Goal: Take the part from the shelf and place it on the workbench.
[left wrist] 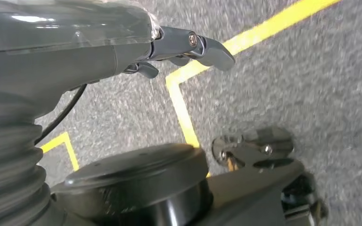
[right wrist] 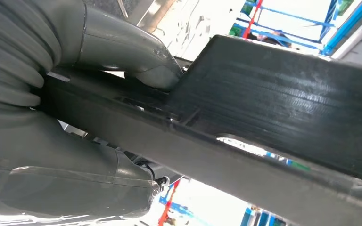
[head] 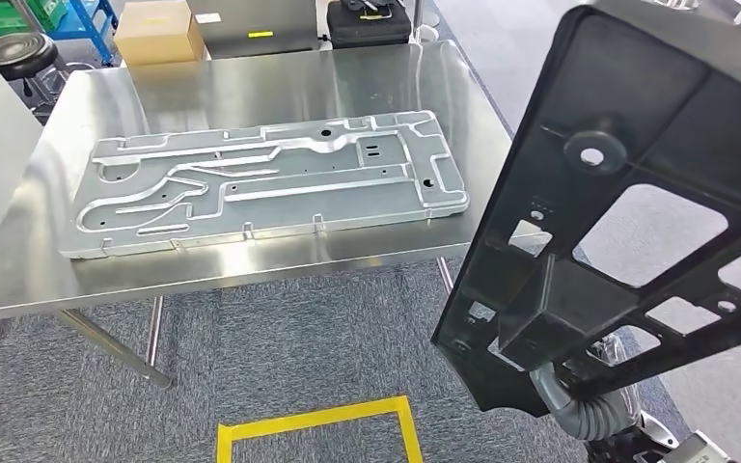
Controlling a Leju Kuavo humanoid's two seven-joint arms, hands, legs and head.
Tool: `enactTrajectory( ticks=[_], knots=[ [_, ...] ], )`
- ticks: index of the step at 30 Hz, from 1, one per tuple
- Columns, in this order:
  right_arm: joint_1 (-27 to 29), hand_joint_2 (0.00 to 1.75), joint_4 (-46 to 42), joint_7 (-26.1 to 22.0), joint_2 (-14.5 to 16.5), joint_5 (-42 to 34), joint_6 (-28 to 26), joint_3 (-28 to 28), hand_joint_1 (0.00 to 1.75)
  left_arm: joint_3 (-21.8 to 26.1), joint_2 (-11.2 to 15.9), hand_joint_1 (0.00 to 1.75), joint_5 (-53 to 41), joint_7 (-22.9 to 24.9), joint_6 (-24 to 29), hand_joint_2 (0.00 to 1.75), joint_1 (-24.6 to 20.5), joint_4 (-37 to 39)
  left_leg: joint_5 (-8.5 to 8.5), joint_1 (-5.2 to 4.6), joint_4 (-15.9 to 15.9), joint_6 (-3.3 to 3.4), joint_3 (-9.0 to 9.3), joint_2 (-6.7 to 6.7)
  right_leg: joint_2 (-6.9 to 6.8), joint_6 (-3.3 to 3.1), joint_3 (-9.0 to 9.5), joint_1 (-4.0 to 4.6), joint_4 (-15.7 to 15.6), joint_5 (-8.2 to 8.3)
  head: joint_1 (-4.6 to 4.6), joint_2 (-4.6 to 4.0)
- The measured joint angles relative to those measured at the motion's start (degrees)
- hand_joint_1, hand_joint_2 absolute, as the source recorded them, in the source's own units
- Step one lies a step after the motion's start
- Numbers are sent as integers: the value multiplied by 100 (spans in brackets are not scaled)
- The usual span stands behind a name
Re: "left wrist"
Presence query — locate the yellow floor tape square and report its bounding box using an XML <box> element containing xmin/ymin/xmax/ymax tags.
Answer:
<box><xmin>165</xmin><ymin>0</ymin><xmax>341</xmax><ymax>178</ymax></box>
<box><xmin>40</xmin><ymin>131</ymin><xmax>81</xmax><ymax>171</ymax></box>

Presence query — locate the black cable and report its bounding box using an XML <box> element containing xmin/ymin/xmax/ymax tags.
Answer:
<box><xmin>34</xmin><ymin>83</ymin><xmax>88</xmax><ymax>145</ymax></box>

